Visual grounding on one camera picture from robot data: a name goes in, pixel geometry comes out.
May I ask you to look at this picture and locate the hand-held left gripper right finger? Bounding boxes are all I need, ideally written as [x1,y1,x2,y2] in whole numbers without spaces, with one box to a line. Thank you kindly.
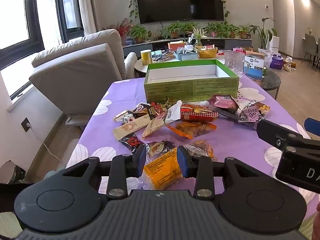
[176,145,263,198]

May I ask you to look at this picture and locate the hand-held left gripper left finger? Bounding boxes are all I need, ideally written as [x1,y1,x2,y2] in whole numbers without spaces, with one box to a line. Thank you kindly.
[61,144,147,198]

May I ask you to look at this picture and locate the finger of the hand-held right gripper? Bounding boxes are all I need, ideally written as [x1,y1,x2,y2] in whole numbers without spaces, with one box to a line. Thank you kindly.
[256,119,313,153]
[304,118,320,136]

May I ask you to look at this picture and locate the orange yellow snack packet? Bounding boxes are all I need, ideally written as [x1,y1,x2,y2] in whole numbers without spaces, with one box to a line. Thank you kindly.
[143,148,185,191]

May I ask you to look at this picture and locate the black red snack packet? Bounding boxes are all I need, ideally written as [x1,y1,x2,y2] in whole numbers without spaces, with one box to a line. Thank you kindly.
[119,133,146,155]

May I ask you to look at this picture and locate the black packet with round pastry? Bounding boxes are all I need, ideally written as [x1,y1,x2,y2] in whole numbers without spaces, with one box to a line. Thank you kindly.
[147,140,177,158]

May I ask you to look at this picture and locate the orange edged clear snack packet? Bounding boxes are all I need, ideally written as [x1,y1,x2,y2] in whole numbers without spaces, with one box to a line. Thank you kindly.
[166,121,217,140]

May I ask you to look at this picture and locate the cream long snack packet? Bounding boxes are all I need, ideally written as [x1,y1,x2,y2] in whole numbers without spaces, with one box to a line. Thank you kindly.
[114,115,153,140]

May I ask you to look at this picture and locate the black white snack packet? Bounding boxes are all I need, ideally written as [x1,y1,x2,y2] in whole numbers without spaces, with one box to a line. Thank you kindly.
[114,109,136,123]

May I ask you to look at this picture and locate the black gold snack packet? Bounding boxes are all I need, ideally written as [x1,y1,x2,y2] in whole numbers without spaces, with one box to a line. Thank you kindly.
[135,95,173,120]

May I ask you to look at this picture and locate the green cardboard box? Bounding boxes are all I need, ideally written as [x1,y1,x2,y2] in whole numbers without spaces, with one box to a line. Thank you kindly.
[143,59,240,104]

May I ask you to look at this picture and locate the clear packet with orange snack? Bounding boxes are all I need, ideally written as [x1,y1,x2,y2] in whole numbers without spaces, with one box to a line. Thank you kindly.
[185,140,216,161]

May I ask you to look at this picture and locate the brown yellow snack packet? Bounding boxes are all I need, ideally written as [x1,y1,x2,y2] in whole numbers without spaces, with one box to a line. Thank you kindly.
[246,100,271,117]

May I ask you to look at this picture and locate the pink label snack packet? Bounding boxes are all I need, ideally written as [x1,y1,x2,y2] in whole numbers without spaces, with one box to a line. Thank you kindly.
[238,107,263,123]

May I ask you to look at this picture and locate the purple floral tablecloth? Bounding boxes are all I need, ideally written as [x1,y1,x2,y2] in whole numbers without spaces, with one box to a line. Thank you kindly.
[65,73,320,222]

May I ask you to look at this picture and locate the beige orange snack packet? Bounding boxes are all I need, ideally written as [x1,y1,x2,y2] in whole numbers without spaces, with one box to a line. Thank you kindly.
[142,116,168,140]

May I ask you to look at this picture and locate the dark round stone table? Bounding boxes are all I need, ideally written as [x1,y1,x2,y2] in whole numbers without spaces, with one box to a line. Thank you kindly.
[259,67,282,101]

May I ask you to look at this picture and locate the blue white cardboard box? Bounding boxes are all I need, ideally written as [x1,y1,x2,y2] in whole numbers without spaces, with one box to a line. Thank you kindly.
[243,52,266,80]

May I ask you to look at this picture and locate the purple bag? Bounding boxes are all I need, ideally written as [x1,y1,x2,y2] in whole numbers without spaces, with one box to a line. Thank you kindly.
[269,54,284,69]

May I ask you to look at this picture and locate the glass mug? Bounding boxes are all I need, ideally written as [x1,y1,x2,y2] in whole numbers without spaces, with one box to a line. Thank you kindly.
[223,50,251,78]

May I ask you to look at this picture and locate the white air purifier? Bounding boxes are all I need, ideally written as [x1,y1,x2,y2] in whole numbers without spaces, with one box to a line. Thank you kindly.
[269,35,280,53]

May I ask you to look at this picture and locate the round white coffee table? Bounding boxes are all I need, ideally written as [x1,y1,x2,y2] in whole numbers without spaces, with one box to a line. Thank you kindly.
[134,51,226,78]

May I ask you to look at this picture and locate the tall leafy plant white pot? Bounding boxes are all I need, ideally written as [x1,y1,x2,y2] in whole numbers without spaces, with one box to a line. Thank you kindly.
[249,17,278,53]

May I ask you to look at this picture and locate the yellow woven basket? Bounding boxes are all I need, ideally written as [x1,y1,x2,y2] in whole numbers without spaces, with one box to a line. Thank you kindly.
[197,47,219,59]

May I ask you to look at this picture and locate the yellow can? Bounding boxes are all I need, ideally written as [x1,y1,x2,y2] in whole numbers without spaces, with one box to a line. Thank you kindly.
[140,49,153,66]

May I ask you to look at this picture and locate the blue grey plastic basket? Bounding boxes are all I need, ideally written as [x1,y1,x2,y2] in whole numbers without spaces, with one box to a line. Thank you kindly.
[173,49,200,61]

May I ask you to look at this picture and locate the dark flat packet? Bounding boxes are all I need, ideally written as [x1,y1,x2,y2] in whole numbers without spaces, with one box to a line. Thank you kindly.
[152,50,174,62]

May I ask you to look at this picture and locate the beige sofa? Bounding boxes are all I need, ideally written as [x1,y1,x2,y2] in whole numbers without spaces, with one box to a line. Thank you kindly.
[29,29,138,130]

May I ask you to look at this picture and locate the row of potted green plants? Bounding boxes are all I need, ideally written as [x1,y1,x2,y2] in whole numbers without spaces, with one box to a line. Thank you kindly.
[130,21,252,43]

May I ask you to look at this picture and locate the orange pink box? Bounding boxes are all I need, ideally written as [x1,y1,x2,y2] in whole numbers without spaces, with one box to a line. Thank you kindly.
[167,41,187,52]

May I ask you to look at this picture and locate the grey television cabinet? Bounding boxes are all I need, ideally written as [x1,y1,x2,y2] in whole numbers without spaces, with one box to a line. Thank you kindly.
[122,37,253,54]

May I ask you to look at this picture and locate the spider plant in vase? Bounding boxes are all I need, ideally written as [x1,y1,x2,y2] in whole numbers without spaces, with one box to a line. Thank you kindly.
[186,25,208,48]

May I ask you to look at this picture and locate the steel trash can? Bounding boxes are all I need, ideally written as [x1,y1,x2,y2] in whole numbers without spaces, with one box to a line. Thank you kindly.
[0,160,26,185]

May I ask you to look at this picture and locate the red flower plant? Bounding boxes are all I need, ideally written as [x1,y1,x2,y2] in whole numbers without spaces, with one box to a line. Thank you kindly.
[115,19,133,43]

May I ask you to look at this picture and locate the white curtain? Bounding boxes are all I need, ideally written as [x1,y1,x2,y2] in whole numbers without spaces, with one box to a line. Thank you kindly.
[77,0,101,36]

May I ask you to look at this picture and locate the narrow black framed window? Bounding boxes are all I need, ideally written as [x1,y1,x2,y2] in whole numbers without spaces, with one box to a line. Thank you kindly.
[54,0,86,43]

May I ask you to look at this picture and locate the wide black framed window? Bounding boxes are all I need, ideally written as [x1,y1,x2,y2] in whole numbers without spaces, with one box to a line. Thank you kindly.
[0,0,45,69]

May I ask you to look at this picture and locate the white power cable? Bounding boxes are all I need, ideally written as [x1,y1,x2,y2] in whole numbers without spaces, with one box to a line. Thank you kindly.
[27,124,62,161]

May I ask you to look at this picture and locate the dark wall socket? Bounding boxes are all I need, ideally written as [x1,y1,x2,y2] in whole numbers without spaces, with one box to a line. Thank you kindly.
[21,117,32,132]

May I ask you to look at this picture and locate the black wall television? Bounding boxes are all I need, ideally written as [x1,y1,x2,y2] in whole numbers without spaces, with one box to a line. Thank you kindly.
[134,0,225,24]

